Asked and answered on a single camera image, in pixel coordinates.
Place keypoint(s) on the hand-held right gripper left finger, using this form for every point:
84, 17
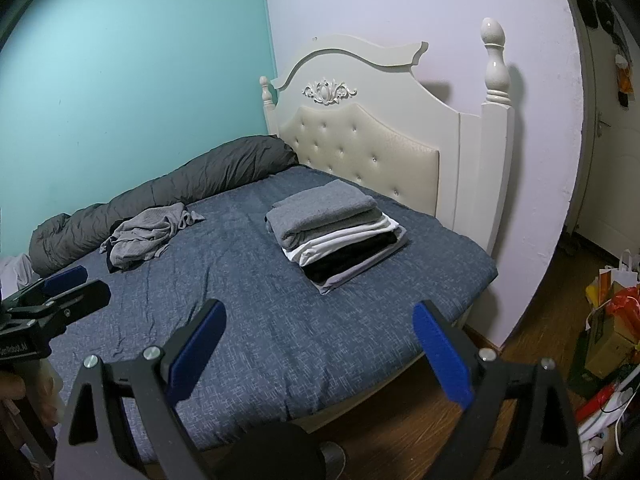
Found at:
195, 355

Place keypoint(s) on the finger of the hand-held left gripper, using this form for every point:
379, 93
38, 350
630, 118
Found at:
80, 302
65, 280

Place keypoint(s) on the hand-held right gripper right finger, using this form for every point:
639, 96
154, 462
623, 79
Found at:
445, 355

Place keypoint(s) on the grey knit sweater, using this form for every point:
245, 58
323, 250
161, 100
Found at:
320, 205

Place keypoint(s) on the person's left hand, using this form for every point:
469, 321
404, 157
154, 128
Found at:
45, 400

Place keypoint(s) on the light grey sheet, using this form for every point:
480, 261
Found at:
15, 275

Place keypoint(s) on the blue patterned bed cover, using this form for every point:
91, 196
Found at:
250, 320

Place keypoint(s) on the crumpled grey garment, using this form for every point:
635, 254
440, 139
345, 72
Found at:
145, 235

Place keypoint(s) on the black folded garment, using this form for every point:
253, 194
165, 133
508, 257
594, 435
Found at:
350, 260

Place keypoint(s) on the dark green box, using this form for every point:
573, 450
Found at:
580, 365

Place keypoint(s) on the dark grey pillow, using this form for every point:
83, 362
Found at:
175, 180

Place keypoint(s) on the white folded garment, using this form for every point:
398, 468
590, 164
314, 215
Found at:
340, 242

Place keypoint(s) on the red plastic item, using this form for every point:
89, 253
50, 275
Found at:
595, 400

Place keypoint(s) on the light grey folded garment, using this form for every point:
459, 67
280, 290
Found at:
350, 225

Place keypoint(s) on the brown cardboard box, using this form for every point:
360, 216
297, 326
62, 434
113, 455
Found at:
610, 350

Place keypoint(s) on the white plastic item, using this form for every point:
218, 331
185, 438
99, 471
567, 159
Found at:
600, 427

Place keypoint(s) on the orange plastic bag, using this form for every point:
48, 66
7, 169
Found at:
622, 305

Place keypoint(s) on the white paper bag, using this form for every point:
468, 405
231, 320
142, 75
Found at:
620, 267

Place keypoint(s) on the white tufted headboard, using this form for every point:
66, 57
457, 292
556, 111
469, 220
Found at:
400, 125

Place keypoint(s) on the white door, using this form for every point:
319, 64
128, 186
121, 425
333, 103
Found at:
615, 160

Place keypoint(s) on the orange hanging item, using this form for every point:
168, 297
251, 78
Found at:
622, 77

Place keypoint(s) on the black hanging item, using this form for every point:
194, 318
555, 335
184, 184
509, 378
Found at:
597, 12

